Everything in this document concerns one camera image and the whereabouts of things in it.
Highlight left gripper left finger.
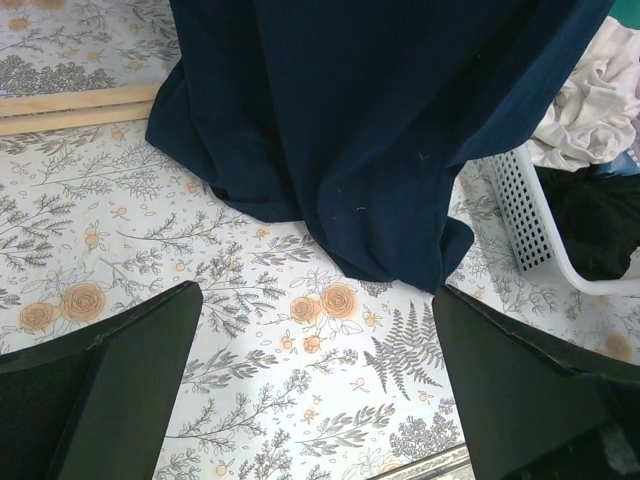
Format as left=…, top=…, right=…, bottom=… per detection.
left=1, top=281, right=203, bottom=479

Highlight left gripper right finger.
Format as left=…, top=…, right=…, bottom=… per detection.
left=432, top=286, right=639, bottom=479

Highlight navy blue t shirt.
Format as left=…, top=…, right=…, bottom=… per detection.
left=146, top=0, right=612, bottom=293

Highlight white laundry basket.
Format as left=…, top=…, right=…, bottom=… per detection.
left=484, top=146, right=639, bottom=296

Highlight floral table mat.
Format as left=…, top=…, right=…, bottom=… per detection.
left=1, top=1, right=639, bottom=479

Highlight black clothes in basket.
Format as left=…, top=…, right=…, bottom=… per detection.
left=536, top=166, right=639, bottom=281

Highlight white cloth pile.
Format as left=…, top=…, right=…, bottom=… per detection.
left=527, top=17, right=639, bottom=172

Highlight wooden clothes rack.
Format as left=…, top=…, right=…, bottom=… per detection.
left=1, top=85, right=159, bottom=136

